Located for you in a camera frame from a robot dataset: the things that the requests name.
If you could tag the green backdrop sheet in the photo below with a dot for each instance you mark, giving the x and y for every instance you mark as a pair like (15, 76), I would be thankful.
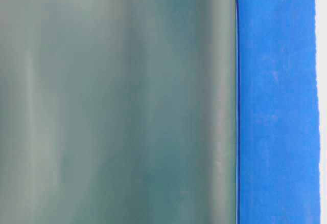
(118, 111)

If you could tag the blue table cloth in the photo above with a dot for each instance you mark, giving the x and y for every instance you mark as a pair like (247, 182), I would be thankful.
(279, 147)

